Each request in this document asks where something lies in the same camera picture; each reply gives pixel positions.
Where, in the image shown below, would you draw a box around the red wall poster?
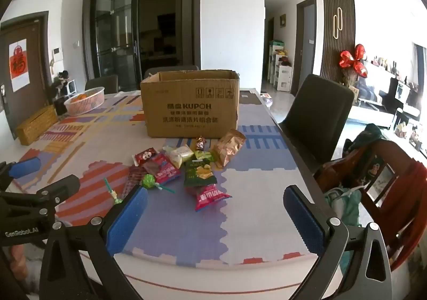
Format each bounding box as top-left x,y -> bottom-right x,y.
9,40 -> 30,88

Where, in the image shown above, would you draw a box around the green stick candy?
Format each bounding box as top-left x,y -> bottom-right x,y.
104,177 -> 125,204

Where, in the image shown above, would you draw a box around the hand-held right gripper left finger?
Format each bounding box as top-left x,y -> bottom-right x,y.
38,185 -> 149,300

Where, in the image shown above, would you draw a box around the gold foil snack bag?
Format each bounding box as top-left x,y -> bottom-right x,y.
211,128 -> 247,169

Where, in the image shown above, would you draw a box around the red foil balloons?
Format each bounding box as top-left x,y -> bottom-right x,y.
339,44 -> 368,79

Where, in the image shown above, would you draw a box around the small green snack packet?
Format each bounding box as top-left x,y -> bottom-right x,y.
193,150 -> 214,163

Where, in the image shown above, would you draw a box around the green lollipop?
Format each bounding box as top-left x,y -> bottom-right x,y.
140,174 -> 176,194

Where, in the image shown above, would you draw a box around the teal cloth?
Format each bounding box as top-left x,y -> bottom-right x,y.
324,186 -> 363,228

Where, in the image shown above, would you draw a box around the red wooden chair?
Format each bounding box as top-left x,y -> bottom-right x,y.
315,139 -> 427,271

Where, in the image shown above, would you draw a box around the dark glass sliding doors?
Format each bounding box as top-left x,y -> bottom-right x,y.
84,0 -> 201,91

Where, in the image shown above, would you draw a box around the green chips bag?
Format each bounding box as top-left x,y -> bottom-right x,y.
184,159 -> 218,189

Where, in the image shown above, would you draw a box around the grey sofa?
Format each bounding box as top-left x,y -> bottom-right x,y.
352,77 -> 402,130

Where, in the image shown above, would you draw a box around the black office chair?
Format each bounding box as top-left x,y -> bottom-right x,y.
278,74 -> 355,174

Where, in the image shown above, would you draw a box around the brown entrance door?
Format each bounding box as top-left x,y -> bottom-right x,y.
0,11 -> 51,140

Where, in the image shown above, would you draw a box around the patterned table mat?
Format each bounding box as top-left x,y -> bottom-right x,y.
0,88 -> 321,267

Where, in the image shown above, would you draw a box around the grey dining chair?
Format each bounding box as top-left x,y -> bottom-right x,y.
144,65 -> 200,80
85,75 -> 119,92

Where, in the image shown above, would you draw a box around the pale green wrapped candy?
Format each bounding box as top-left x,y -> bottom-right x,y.
162,145 -> 194,167

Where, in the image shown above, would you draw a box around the white plastic basket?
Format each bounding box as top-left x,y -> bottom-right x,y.
64,87 -> 105,116

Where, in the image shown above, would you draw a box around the red snack packet white figure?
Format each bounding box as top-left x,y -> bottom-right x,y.
134,148 -> 159,166

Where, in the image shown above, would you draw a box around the dark red cone packet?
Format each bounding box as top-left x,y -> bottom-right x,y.
122,166 -> 147,198

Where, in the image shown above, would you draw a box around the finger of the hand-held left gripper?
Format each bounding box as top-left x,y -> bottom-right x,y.
0,157 -> 42,188
0,175 -> 81,220

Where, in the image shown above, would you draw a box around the woven yellow tissue box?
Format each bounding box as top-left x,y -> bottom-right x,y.
16,106 -> 58,146

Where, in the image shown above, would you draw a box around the white toy shelf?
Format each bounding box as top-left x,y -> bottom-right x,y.
268,40 -> 294,92

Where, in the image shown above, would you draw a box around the bright pink snack packet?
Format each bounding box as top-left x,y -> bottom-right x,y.
187,185 -> 232,212

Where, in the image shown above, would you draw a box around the dark green cloth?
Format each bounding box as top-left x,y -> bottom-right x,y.
343,124 -> 388,154

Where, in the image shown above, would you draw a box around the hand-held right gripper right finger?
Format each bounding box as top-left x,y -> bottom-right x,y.
283,185 -> 393,300

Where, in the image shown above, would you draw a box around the pink red snack packet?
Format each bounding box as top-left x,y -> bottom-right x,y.
147,152 -> 181,185

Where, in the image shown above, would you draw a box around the brown cardboard box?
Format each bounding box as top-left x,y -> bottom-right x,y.
140,69 -> 241,139

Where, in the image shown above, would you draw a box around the gold wall ornament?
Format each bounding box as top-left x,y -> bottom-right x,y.
334,7 -> 344,39

